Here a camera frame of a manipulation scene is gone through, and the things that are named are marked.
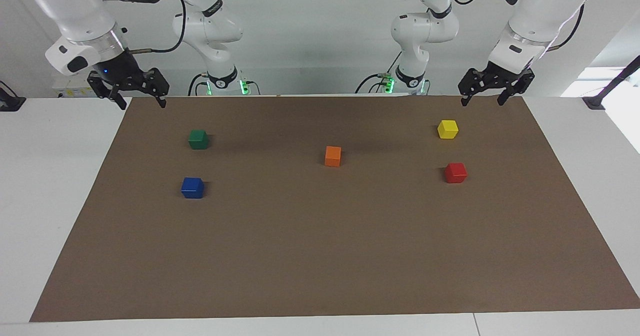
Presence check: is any white box with yellow label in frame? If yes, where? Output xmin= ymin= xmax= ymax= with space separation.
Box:
xmin=52 ymin=72 xmax=103 ymax=99

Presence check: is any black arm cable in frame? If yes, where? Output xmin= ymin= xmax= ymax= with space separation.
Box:
xmin=546 ymin=3 xmax=586 ymax=53
xmin=127 ymin=0 xmax=188 ymax=55

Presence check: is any blue block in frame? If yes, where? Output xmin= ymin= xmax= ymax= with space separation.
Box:
xmin=180 ymin=177 xmax=206 ymax=200

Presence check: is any red block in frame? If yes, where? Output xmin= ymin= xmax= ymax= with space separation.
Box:
xmin=444 ymin=162 xmax=468 ymax=184

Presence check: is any black base cable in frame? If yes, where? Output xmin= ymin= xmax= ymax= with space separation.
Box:
xmin=354 ymin=51 xmax=403 ymax=95
xmin=187 ymin=73 xmax=210 ymax=97

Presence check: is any black table clamp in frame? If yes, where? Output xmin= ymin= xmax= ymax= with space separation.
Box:
xmin=0 ymin=80 xmax=27 ymax=113

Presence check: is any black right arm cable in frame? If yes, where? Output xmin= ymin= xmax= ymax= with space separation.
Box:
xmin=127 ymin=0 xmax=188 ymax=55

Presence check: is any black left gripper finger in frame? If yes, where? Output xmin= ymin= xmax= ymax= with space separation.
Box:
xmin=458 ymin=68 xmax=490 ymax=107
xmin=497 ymin=71 xmax=536 ymax=107

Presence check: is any green block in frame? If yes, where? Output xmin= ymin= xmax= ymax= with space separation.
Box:
xmin=188 ymin=129 xmax=210 ymax=151

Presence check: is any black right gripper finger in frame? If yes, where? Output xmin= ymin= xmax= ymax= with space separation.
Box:
xmin=142 ymin=67 xmax=171 ymax=109
xmin=87 ymin=71 xmax=129 ymax=111

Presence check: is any yellow block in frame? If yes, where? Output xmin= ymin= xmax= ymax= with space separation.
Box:
xmin=437 ymin=119 xmax=460 ymax=140

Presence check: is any brown paper mat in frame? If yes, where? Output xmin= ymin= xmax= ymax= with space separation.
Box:
xmin=29 ymin=95 xmax=640 ymax=323

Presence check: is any black angled stand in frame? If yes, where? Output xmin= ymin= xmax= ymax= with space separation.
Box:
xmin=581 ymin=55 xmax=640 ymax=111

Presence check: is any orange block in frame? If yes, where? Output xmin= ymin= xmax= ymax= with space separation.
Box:
xmin=324 ymin=145 xmax=343 ymax=168

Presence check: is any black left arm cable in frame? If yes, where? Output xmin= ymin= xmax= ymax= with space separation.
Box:
xmin=546 ymin=3 xmax=586 ymax=53

